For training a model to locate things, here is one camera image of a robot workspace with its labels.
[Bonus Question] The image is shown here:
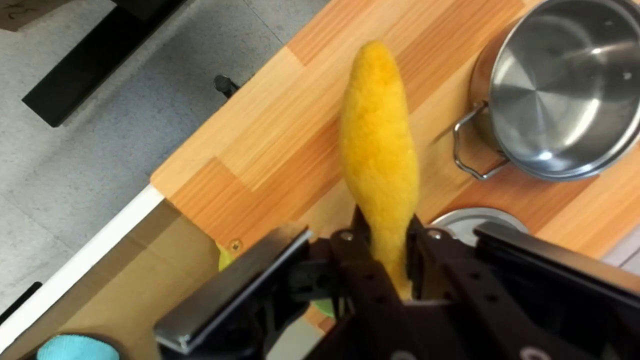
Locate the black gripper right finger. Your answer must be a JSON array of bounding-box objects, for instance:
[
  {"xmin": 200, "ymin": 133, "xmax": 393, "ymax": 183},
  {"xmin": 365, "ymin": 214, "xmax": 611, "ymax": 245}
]
[{"xmin": 406, "ymin": 216, "xmax": 640, "ymax": 360}]

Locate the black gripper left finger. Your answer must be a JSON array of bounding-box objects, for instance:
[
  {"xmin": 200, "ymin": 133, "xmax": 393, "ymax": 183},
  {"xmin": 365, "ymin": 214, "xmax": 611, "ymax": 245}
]
[{"xmin": 155, "ymin": 207, "xmax": 410, "ymax": 360}]

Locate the yellow plush banana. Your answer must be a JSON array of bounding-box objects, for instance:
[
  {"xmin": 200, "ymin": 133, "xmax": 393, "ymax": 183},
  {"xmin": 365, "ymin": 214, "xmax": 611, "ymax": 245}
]
[{"xmin": 309, "ymin": 37, "xmax": 423, "ymax": 317}]

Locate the silver pot lid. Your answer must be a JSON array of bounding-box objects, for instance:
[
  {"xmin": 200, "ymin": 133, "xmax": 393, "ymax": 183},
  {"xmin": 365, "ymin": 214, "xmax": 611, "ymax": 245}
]
[{"xmin": 429, "ymin": 206, "xmax": 532, "ymax": 249}]

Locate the silver steel pot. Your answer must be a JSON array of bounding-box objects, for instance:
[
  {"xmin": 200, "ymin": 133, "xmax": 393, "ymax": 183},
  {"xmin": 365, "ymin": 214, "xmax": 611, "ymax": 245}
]
[{"xmin": 450, "ymin": 0, "xmax": 640, "ymax": 183}]

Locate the white toy sink basin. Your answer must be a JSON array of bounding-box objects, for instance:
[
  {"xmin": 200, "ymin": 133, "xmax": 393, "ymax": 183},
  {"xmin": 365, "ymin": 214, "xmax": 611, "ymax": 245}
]
[{"xmin": 0, "ymin": 183, "xmax": 233, "ymax": 360}]

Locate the cyan cloth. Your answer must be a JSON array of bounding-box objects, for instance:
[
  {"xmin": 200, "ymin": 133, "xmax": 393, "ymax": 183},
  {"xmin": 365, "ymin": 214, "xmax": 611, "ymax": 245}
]
[{"xmin": 36, "ymin": 331, "xmax": 124, "ymax": 360}]

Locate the small black clamp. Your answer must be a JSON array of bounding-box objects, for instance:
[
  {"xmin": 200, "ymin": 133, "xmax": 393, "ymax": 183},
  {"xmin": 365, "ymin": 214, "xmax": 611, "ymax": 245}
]
[{"xmin": 213, "ymin": 73, "xmax": 240, "ymax": 99}]

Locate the black metal bracket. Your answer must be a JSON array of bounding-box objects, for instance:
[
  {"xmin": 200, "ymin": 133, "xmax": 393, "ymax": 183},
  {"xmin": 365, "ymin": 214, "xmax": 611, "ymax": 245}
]
[{"xmin": 0, "ymin": 280, "xmax": 44, "ymax": 326}]

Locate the black stand frame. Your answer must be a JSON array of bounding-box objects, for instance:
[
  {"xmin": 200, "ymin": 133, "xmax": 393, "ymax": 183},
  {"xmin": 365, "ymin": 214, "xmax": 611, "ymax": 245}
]
[{"xmin": 20, "ymin": 0, "xmax": 191, "ymax": 128}]

